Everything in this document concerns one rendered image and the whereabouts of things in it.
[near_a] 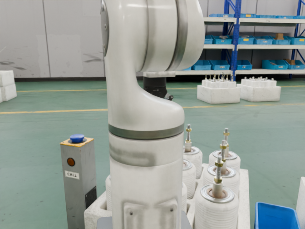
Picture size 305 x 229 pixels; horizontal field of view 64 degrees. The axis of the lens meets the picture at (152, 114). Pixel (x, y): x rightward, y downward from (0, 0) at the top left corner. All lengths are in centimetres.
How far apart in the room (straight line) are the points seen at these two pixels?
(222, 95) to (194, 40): 278
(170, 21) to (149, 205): 20
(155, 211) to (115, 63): 17
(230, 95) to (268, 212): 233
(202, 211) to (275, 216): 35
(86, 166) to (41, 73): 535
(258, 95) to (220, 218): 281
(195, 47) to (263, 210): 68
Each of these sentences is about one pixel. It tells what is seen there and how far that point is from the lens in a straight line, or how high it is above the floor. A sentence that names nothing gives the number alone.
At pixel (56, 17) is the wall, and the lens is 597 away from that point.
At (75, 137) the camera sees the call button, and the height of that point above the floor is 33.
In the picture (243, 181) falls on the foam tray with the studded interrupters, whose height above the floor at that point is 18.
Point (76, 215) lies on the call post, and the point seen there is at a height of 9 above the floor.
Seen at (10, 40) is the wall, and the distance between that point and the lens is 621.
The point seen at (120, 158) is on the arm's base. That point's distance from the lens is 28.
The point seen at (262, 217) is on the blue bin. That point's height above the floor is 7.
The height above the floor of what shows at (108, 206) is 18.
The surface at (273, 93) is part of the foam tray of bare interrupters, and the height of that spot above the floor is 10.
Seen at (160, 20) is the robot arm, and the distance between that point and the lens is 25.
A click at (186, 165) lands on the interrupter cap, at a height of 25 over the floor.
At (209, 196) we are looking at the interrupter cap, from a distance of 59.
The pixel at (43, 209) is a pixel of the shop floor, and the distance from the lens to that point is 106.
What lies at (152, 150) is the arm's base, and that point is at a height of 46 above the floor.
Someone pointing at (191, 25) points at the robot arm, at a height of 59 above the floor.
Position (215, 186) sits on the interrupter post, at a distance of 58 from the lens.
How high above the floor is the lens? 56
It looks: 14 degrees down
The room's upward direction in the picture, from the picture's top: straight up
